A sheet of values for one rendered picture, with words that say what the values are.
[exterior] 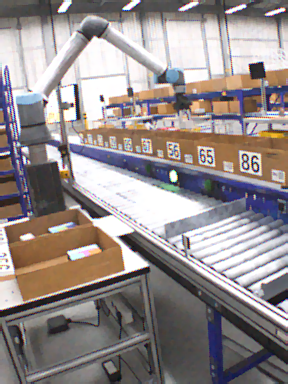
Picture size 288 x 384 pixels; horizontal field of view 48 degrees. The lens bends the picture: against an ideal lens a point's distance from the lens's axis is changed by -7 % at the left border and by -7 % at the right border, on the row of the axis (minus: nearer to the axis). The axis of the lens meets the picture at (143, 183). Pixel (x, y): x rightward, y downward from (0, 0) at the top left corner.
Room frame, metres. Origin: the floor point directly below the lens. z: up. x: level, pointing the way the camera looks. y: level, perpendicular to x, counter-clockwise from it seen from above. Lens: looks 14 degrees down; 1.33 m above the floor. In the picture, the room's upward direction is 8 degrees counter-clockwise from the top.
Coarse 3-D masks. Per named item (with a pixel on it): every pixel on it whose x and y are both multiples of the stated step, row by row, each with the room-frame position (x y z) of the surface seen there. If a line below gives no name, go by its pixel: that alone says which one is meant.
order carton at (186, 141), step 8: (168, 136) 2.46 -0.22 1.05; (176, 136) 2.49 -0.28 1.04; (184, 136) 2.52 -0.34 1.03; (192, 136) 2.54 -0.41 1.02; (200, 136) 2.51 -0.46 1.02; (208, 136) 2.42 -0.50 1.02; (184, 144) 2.19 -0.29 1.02; (192, 144) 2.10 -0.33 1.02; (184, 152) 2.20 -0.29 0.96; (192, 152) 2.11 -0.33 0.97; (168, 160) 2.41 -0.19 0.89; (176, 160) 2.31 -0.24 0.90; (184, 160) 2.21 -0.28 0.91; (192, 160) 2.12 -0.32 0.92
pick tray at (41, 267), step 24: (48, 240) 1.26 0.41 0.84; (72, 240) 1.31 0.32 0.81; (96, 240) 1.35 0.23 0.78; (24, 264) 1.21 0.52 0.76; (48, 264) 1.20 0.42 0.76; (72, 264) 1.02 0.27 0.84; (96, 264) 1.06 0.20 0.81; (120, 264) 1.09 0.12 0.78; (24, 288) 0.95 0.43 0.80; (48, 288) 0.98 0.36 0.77
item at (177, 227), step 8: (240, 200) 1.54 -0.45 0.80; (216, 208) 1.48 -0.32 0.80; (224, 208) 1.50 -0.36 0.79; (232, 208) 1.52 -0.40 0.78; (240, 208) 1.54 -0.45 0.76; (192, 216) 1.43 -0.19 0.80; (200, 216) 1.44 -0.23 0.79; (208, 216) 1.46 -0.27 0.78; (216, 216) 1.48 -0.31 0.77; (224, 216) 1.50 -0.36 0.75; (168, 224) 1.38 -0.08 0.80; (176, 224) 1.39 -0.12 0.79; (184, 224) 1.41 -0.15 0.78; (192, 224) 1.43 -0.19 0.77; (200, 224) 1.44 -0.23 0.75; (208, 224) 1.46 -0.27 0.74; (168, 232) 1.38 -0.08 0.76; (176, 232) 1.39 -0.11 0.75; (184, 232) 1.41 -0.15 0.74
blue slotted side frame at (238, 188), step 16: (48, 144) 6.90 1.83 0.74; (96, 160) 3.89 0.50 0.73; (112, 160) 3.40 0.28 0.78; (128, 160) 3.01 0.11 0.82; (144, 160) 2.63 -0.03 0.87; (160, 176) 2.48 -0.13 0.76; (192, 176) 2.08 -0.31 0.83; (208, 176) 1.87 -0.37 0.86; (208, 192) 1.93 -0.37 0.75; (224, 192) 1.79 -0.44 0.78; (240, 192) 1.66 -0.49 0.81; (256, 192) 1.55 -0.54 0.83; (272, 192) 1.41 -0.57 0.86; (256, 208) 1.55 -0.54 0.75; (272, 208) 1.45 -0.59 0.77
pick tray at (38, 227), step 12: (48, 216) 1.58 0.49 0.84; (60, 216) 1.60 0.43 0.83; (72, 216) 1.63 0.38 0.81; (84, 216) 1.51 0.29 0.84; (12, 228) 1.49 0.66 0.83; (24, 228) 1.52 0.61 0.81; (36, 228) 1.55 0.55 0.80; (48, 228) 1.57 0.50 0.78; (72, 228) 1.35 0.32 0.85; (12, 240) 1.48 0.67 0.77; (24, 240) 1.26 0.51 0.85
